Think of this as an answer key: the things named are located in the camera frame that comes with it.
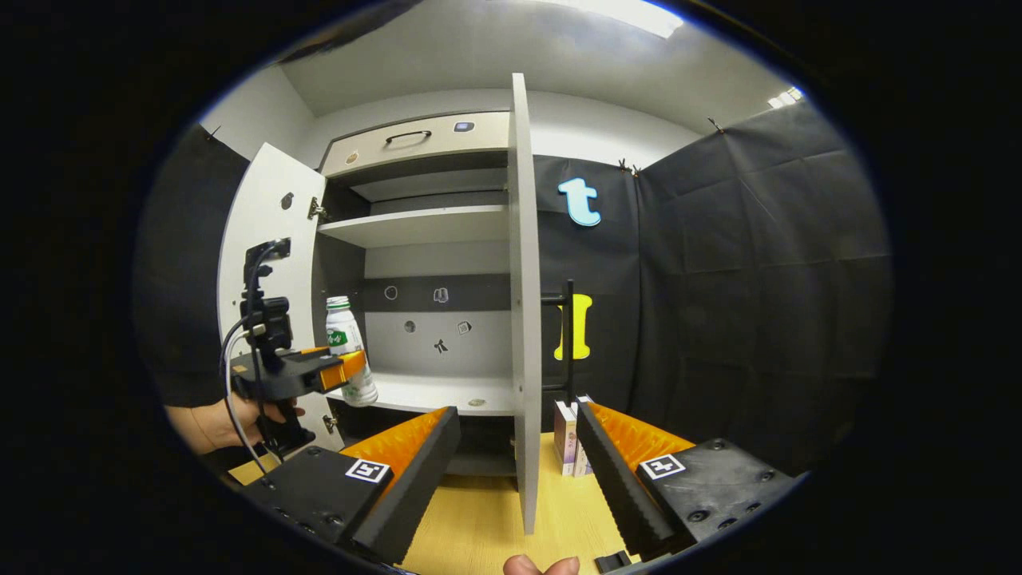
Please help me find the black door handle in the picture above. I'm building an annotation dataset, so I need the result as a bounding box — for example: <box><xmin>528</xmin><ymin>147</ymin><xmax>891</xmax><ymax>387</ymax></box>
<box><xmin>541</xmin><ymin>280</ymin><xmax>576</xmax><ymax>406</ymax></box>

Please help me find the white and grey cabinet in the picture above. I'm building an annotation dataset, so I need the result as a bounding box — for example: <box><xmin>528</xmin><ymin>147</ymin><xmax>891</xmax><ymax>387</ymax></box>
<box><xmin>307</xmin><ymin>110</ymin><xmax>520</xmax><ymax>478</ymax></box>

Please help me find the pink and white book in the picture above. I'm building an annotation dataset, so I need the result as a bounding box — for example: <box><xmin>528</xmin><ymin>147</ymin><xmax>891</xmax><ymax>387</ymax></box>
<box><xmin>553</xmin><ymin>399</ymin><xmax>577</xmax><ymax>478</ymax></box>

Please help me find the black backdrop cloth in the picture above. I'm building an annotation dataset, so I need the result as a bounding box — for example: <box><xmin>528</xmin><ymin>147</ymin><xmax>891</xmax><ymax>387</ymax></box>
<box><xmin>132</xmin><ymin>100</ymin><xmax>893</xmax><ymax>480</ymax></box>

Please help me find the white cabinet door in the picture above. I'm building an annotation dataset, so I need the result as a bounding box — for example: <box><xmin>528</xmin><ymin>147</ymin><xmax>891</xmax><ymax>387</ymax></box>
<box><xmin>508</xmin><ymin>73</ymin><xmax>544</xmax><ymax>534</ymax></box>
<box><xmin>217</xmin><ymin>142</ymin><xmax>346</xmax><ymax>456</ymax></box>

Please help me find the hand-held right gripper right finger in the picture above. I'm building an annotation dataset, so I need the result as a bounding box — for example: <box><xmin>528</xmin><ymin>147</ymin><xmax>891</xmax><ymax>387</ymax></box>
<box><xmin>575</xmin><ymin>401</ymin><xmax>799</xmax><ymax>561</ymax></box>

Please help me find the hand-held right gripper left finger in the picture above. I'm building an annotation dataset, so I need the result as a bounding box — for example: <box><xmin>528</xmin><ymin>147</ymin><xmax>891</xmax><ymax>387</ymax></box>
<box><xmin>244</xmin><ymin>406</ymin><xmax>461</xmax><ymax>565</ymax></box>

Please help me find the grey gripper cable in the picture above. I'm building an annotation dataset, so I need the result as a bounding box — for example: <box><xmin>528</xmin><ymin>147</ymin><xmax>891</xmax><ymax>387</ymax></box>
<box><xmin>220</xmin><ymin>315</ymin><xmax>272</xmax><ymax>474</ymax></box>

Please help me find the white green-label bottle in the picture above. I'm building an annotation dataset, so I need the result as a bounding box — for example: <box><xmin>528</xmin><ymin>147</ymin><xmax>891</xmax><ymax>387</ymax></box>
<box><xmin>326</xmin><ymin>295</ymin><xmax>379</xmax><ymax>407</ymax></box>

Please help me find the beige cabinet drawer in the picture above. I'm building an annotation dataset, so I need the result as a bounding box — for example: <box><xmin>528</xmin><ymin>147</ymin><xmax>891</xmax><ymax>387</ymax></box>
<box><xmin>319</xmin><ymin>112</ymin><xmax>512</xmax><ymax>178</ymax></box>

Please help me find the grey book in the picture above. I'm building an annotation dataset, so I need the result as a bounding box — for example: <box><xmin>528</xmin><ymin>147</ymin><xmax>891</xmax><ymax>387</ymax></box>
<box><xmin>572</xmin><ymin>395</ymin><xmax>596</xmax><ymax>478</ymax></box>

